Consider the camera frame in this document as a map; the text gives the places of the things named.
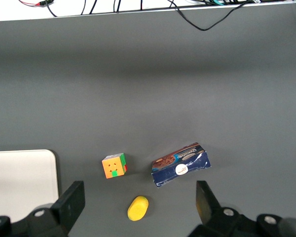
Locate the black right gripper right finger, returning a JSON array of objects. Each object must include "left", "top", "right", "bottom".
[{"left": 189, "top": 180, "right": 258, "bottom": 237}]

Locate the blue cookie box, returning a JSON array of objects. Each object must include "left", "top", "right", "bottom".
[{"left": 151, "top": 142, "right": 212, "bottom": 189}]

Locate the yellow lemon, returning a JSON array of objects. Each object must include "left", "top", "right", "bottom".
[{"left": 127, "top": 195, "right": 149, "bottom": 222}]

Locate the orange puzzle cube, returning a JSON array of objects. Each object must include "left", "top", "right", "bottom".
[{"left": 101, "top": 152, "right": 128, "bottom": 180}]

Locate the beige plastic tray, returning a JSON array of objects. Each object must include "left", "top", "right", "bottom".
[{"left": 0, "top": 149, "right": 60, "bottom": 218}]

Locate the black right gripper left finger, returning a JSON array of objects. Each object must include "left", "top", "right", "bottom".
[{"left": 12, "top": 180, "right": 86, "bottom": 237}]

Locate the red thin cable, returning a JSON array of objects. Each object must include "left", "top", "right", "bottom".
[{"left": 18, "top": 0, "right": 55, "bottom": 7}]

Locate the black looping table-edge cable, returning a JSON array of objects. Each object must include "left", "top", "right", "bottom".
[{"left": 168, "top": 0, "right": 254, "bottom": 32}]

